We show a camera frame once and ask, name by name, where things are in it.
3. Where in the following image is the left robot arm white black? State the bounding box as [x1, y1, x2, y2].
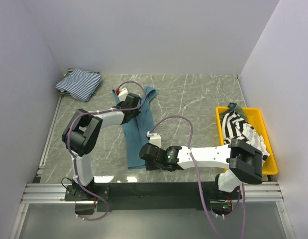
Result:
[62, 93, 141, 201]

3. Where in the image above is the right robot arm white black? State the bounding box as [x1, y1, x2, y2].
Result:
[139, 139, 263, 199]

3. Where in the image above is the folded blue striped tank top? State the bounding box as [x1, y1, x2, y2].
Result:
[56, 68, 103, 103]

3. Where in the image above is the black white striped tank top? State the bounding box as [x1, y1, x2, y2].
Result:
[220, 111, 270, 161]

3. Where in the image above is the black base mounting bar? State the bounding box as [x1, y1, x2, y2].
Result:
[64, 181, 241, 215]

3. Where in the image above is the folded black striped garment underneath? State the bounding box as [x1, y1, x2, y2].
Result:
[58, 68, 101, 95]

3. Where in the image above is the dark green garment in bin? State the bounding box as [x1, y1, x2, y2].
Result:
[227, 103, 248, 121]

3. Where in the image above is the yellow plastic bin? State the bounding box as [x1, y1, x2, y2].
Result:
[215, 107, 279, 176]

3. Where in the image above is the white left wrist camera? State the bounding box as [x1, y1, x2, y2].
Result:
[115, 88, 129, 102]

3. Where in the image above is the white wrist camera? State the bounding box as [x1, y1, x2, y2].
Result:
[115, 88, 129, 102]
[146, 131, 161, 148]

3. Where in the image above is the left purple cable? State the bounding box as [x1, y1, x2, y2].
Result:
[66, 81, 147, 222]

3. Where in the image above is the purple cable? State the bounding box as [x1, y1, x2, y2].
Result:
[150, 116, 246, 239]
[66, 81, 147, 222]

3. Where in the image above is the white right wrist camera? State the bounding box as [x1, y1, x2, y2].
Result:
[146, 131, 161, 148]

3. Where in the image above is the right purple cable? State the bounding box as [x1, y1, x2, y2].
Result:
[150, 116, 246, 239]

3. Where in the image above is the aluminium frame rail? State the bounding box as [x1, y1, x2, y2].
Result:
[9, 96, 101, 239]

